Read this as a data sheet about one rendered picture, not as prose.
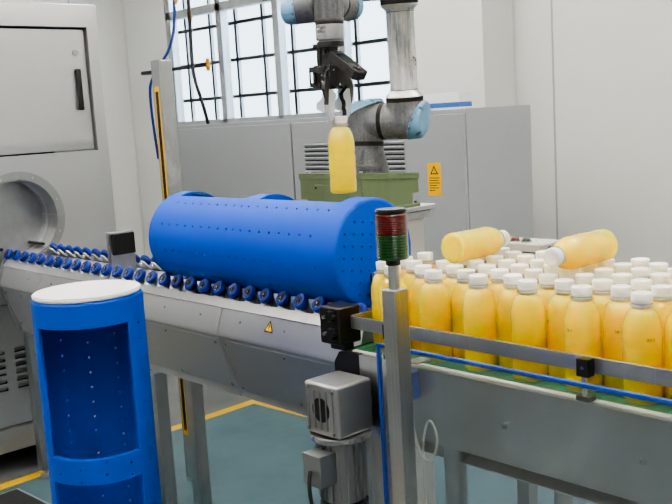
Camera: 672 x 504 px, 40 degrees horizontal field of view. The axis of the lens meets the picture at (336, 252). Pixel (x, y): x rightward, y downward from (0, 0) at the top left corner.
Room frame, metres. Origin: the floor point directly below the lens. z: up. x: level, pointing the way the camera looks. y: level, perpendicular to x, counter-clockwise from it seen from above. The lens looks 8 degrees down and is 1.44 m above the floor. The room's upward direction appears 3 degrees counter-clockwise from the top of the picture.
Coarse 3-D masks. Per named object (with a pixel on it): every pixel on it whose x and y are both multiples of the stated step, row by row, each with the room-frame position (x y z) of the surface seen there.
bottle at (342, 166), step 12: (336, 132) 2.42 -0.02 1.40; (348, 132) 2.43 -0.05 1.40; (336, 144) 2.42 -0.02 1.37; (348, 144) 2.42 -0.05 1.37; (336, 156) 2.42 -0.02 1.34; (348, 156) 2.42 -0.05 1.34; (336, 168) 2.42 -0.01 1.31; (348, 168) 2.42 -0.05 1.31; (336, 180) 2.42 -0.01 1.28; (348, 180) 2.42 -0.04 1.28; (336, 192) 2.42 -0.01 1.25; (348, 192) 2.42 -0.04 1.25
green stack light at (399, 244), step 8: (376, 240) 1.80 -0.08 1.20; (384, 240) 1.78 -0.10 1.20; (392, 240) 1.78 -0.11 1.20; (400, 240) 1.78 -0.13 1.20; (376, 248) 1.80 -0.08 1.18; (384, 248) 1.78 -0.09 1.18; (392, 248) 1.78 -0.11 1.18; (400, 248) 1.78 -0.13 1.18; (384, 256) 1.78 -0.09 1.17; (392, 256) 1.78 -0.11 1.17; (400, 256) 1.78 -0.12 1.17; (408, 256) 1.80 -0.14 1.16
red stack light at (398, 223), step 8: (376, 216) 1.80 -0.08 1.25; (384, 216) 1.78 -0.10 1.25; (392, 216) 1.78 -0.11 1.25; (400, 216) 1.78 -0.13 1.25; (376, 224) 1.80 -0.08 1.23; (384, 224) 1.78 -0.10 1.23; (392, 224) 1.78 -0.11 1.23; (400, 224) 1.78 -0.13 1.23; (376, 232) 1.80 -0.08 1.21; (384, 232) 1.78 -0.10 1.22; (392, 232) 1.78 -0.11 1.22; (400, 232) 1.78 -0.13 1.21
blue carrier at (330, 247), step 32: (192, 192) 2.96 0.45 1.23; (160, 224) 2.87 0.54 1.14; (192, 224) 2.75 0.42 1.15; (224, 224) 2.63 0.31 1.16; (256, 224) 2.52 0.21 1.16; (288, 224) 2.43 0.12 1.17; (320, 224) 2.34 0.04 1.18; (352, 224) 2.31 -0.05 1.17; (160, 256) 2.88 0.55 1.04; (192, 256) 2.74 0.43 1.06; (224, 256) 2.61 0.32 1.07; (256, 256) 2.50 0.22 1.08; (288, 256) 2.40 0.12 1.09; (320, 256) 2.30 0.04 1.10; (352, 256) 2.31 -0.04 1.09; (256, 288) 2.61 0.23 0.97; (288, 288) 2.47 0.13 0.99; (320, 288) 2.35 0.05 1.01; (352, 288) 2.30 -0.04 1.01
